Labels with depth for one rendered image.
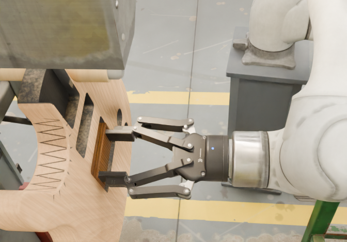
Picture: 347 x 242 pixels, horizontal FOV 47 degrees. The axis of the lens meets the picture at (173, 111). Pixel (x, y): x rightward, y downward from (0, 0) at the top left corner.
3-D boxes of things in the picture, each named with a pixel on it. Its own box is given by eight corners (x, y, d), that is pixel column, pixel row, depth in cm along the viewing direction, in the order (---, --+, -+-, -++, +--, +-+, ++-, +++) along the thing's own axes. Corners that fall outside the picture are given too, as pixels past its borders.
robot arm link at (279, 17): (249, 23, 145) (254, -35, 129) (301, 26, 141) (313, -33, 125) (246, 50, 134) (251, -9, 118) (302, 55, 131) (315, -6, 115)
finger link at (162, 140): (190, 150, 63) (194, 143, 64) (129, 127, 67) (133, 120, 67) (192, 160, 67) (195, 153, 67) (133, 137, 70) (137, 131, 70)
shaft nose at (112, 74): (106, 73, 53) (108, 58, 54) (110, 82, 55) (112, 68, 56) (120, 73, 53) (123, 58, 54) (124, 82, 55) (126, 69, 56)
